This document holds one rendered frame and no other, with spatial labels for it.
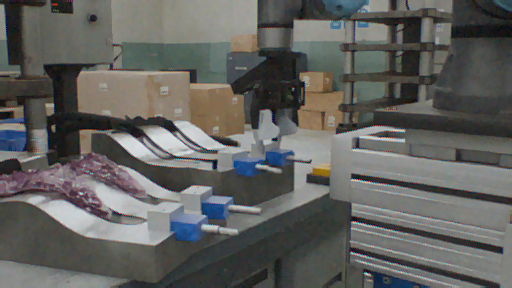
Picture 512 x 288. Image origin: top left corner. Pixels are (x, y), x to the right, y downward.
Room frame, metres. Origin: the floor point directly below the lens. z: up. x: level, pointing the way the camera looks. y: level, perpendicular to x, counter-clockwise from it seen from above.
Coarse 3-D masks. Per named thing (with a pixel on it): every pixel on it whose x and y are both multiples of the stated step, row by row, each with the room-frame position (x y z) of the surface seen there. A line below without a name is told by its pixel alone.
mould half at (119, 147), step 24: (96, 144) 1.18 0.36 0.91; (120, 144) 1.13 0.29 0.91; (168, 144) 1.21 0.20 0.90; (216, 144) 1.30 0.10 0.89; (144, 168) 1.09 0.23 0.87; (168, 168) 1.05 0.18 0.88; (192, 168) 1.02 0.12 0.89; (288, 168) 1.17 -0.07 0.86; (216, 192) 0.98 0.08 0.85; (240, 192) 1.02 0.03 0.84; (264, 192) 1.09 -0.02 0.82; (288, 192) 1.17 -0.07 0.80
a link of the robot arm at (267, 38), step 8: (264, 32) 1.09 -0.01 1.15; (272, 32) 1.08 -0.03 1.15; (280, 32) 1.08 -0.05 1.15; (288, 32) 1.09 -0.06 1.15; (264, 40) 1.09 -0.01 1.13; (272, 40) 1.08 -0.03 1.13; (280, 40) 1.08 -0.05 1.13; (288, 40) 1.09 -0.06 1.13; (264, 48) 1.09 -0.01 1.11; (272, 48) 1.09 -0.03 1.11; (280, 48) 1.09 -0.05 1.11; (288, 48) 1.10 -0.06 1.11
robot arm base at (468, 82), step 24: (480, 24) 0.63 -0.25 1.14; (456, 48) 0.65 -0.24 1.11; (480, 48) 0.62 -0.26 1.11; (504, 48) 0.61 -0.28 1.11; (456, 72) 0.64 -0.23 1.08; (480, 72) 0.62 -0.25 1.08; (504, 72) 0.60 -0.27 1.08; (456, 96) 0.63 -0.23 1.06; (480, 96) 0.61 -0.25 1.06; (504, 96) 0.60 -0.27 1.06
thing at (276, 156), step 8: (264, 144) 1.11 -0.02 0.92; (272, 144) 1.13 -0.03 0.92; (256, 152) 1.12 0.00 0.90; (264, 152) 1.10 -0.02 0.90; (272, 152) 1.10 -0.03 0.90; (280, 152) 1.09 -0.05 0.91; (288, 152) 1.10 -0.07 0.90; (272, 160) 1.10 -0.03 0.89; (280, 160) 1.09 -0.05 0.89; (288, 160) 1.10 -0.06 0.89; (296, 160) 1.08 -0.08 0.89; (304, 160) 1.07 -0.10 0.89
